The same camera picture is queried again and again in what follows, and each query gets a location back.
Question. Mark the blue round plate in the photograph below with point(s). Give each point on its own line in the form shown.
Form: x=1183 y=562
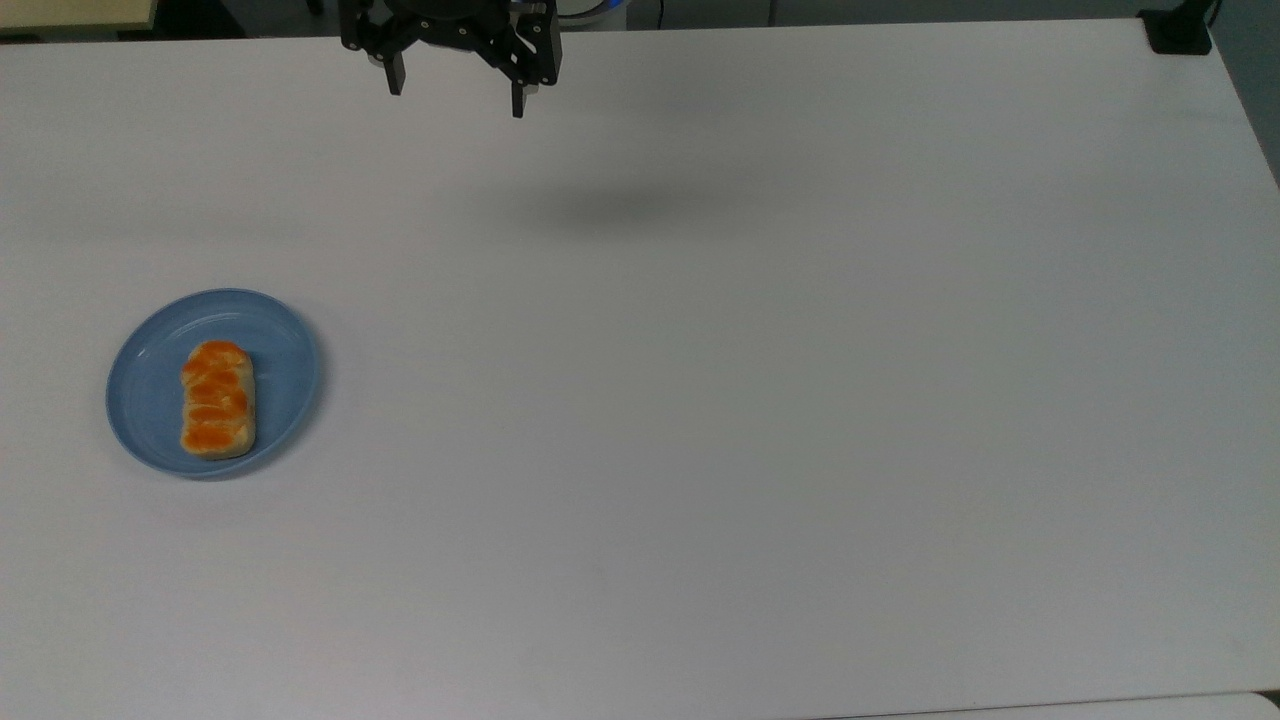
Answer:
x=285 y=350

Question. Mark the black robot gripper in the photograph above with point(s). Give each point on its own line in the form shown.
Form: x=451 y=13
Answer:
x=450 y=22

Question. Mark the orange glazed bread loaf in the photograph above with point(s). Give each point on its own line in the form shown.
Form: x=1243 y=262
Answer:
x=217 y=399

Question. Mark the beige wooden desk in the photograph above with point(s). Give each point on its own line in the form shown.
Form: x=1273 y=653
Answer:
x=70 y=12

